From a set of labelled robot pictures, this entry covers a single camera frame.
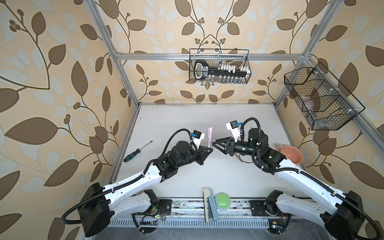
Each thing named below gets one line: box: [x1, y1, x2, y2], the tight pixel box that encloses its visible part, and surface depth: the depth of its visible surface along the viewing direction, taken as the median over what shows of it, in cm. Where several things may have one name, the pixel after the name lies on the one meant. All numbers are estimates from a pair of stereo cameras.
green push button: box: [214, 192, 232, 211], surface depth 77 cm
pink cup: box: [276, 143, 304, 165], surface depth 90 cm
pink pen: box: [207, 127, 213, 144], surface depth 71 cm
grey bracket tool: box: [203, 187, 220, 223], surface depth 75 cm
